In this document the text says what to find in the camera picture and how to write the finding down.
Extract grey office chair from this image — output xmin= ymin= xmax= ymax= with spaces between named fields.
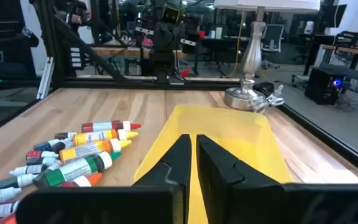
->
xmin=260 ymin=24 xmax=285 ymax=70

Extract small brown food coloring bottle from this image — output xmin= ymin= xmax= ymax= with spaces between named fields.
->
xmin=53 ymin=131 xmax=78 ymax=141

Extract small red food coloring bottle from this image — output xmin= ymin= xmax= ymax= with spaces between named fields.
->
xmin=26 ymin=150 xmax=60 ymax=161

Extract black monitor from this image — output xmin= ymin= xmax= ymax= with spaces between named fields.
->
xmin=319 ymin=2 xmax=348 ymax=29

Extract small maroon food coloring bottle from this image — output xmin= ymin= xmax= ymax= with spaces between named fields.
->
xmin=0 ymin=200 xmax=21 ymax=220

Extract wood-topped workbench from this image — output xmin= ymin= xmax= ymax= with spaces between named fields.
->
xmin=317 ymin=44 xmax=358 ymax=123

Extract small black food coloring bottle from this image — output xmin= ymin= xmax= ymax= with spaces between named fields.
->
xmin=49 ymin=141 xmax=74 ymax=154
xmin=0 ymin=187 xmax=22 ymax=205

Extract wooden table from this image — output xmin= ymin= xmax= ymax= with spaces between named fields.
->
xmin=90 ymin=46 xmax=188 ymax=58

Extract silver aluminium extrusion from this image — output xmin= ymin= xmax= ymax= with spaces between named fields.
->
xmin=36 ymin=56 xmax=55 ymax=100

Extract black aluminium rig frame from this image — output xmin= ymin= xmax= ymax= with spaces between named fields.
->
xmin=0 ymin=0 xmax=358 ymax=183

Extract small orange food coloring bottle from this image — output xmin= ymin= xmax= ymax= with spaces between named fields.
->
xmin=0 ymin=213 xmax=17 ymax=224

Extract large red food coloring bottle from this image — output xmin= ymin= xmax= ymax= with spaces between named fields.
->
xmin=81 ymin=120 xmax=142 ymax=134

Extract yellow cable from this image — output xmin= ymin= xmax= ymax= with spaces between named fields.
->
xmin=227 ymin=11 xmax=246 ymax=78

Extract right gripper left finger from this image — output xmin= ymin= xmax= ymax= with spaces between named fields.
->
xmin=16 ymin=133 xmax=193 ymax=224

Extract black desk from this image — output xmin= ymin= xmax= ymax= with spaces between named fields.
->
xmin=197 ymin=35 xmax=262 ymax=77

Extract white-shaded silver table lamp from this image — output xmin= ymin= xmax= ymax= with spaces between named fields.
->
xmin=213 ymin=0 xmax=321 ymax=111

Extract small dark green coloring bottle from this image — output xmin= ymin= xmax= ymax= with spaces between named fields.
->
xmin=0 ymin=173 xmax=39 ymax=190

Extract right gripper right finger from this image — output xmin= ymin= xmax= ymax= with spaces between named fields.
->
xmin=196 ymin=134 xmax=358 ymax=224

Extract person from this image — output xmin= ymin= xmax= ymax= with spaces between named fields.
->
xmin=53 ymin=0 xmax=92 ymax=34

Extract small blue food coloring bottle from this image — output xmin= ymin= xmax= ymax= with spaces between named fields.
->
xmin=33 ymin=138 xmax=71 ymax=152

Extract small teal food coloring bottle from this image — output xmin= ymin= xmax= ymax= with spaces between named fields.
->
xmin=25 ymin=156 xmax=57 ymax=167

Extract black computer with blue light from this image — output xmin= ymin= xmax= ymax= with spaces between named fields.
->
xmin=305 ymin=67 xmax=345 ymax=106

